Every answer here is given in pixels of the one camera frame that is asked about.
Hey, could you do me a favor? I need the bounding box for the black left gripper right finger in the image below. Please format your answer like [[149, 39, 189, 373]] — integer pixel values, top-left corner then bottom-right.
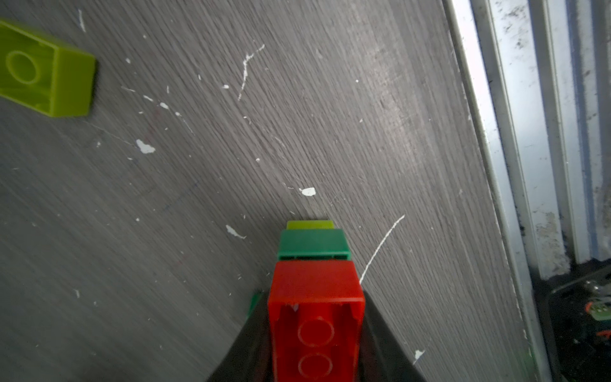
[[359, 291, 425, 382]]

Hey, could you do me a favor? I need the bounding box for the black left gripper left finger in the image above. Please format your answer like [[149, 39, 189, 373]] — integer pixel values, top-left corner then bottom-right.
[[207, 292, 274, 382]]

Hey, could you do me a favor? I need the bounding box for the lime long lego brick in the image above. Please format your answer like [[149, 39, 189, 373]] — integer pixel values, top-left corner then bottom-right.
[[1, 19, 96, 118]]

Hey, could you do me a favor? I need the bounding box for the red lego brick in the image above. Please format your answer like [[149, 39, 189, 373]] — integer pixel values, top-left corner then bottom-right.
[[267, 260, 365, 381]]

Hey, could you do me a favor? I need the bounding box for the lime square lego brick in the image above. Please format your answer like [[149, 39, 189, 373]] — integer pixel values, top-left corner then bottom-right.
[[286, 220, 335, 230]]

